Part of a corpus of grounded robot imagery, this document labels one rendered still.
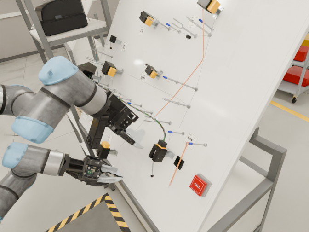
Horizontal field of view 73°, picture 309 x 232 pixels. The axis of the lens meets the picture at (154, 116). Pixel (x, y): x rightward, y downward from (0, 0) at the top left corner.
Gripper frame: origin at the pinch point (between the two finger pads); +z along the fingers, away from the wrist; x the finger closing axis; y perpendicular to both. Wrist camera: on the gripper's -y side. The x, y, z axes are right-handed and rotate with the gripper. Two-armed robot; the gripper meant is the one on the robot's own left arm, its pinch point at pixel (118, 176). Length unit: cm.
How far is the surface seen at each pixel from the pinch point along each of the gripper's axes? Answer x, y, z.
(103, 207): -6, -133, 34
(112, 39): 82, -22, -12
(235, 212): -6, 2, 55
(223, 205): -3, -2, 53
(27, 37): 463, -561, -196
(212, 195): -3.3, 18.8, 26.9
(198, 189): -2.1, 17.2, 22.5
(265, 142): 25, 16, 62
